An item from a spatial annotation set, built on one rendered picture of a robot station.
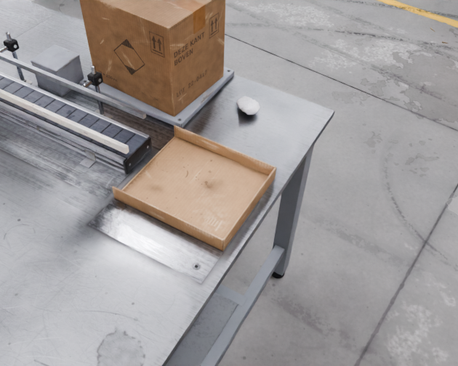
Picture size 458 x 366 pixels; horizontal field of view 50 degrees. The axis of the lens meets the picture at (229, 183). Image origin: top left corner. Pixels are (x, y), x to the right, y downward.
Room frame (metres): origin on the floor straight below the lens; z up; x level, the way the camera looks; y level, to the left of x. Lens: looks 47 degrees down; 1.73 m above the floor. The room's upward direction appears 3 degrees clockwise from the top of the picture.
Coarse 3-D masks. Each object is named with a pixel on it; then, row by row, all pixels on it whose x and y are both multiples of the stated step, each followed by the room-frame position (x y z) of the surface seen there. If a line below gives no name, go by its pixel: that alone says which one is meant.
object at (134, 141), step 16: (0, 80) 1.14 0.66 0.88; (32, 96) 1.08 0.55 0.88; (48, 96) 1.08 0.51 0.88; (32, 112) 1.01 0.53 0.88; (64, 112) 1.02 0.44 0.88; (80, 112) 1.02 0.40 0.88; (64, 128) 0.95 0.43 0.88; (96, 128) 0.96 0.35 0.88; (112, 128) 0.96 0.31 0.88; (96, 144) 0.90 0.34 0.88; (128, 144) 0.91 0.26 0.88
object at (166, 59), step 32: (96, 0) 1.18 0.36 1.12; (128, 0) 1.18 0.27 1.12; (160, 0) 1.18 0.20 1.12; (192, 0) 1.19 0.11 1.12; (224, 0) 1.25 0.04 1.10; (96, 32) 1.19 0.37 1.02; (128, 32) 1.12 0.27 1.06; (160, 32) 1.07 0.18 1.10; (192, 32) 1.13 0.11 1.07; (224, 32) 1.25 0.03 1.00; (96, 64) 1.20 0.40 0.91; (128, 64) 1.13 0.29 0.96; (160, 64) 1.07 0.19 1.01; (192, 64) 1.12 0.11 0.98; (160, 96) 1.08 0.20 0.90; (192, 96) 1.12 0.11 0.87
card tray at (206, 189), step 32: (160, 160) 0.90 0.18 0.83; (192, 160) 0.90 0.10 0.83; (224, 160) 0.91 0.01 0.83; (256, 160) 0.88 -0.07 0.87; (128, 192) 0.78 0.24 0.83; (160, 192) 0.79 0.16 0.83; (192, 192) 0.79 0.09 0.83; (224, 192) 0.80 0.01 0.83; (256, 192) 0.80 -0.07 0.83; (192, 224) 0.67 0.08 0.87; (224, 224) 0.70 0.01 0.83
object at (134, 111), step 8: (0, 56) 1.14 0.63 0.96; (8, 56) 1.14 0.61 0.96; (16, 64) 1.12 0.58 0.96; (24, 64) 1.11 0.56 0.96; (32, 72) 1.09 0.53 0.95; (40, 72) 1.08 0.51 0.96; (56, 80) 1.05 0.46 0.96; (64, 80) 1.05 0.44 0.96; (72, 88) 1.03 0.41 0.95; (80, 88) 1.02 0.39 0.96; (96, 96) 0.99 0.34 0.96; (104, 96) 0.99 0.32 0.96; (112, 104) 0.97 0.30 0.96; (120, 104) 0.96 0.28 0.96; (128, 112) 0.94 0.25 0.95; (136, 112) 0.93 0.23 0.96; (144, 112) 0.93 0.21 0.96
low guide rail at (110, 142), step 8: (0, 96) 1.04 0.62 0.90; (8, 96) 1.03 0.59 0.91; (16, 96) 1.03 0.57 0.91; (16, 104) 1.02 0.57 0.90; (24, 104) 1.00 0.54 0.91; (32, 104) 1.00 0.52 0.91; (40, 112) 0.98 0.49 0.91; (48, 112) 0.97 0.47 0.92; (56, 120) 0.95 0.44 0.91; (64, 120) 0.94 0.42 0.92; (72, 128) 0.93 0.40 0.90; (80, 128) 0.92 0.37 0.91; (88, 128) 0.92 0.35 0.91; (88, 136) 0.91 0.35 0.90; (96, 136) 0.89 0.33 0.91; (104, 136) 0.89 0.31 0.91; (104, 144) 0.88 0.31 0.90; (112, 144) 0.87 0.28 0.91; (120, 144) 0.87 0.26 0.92
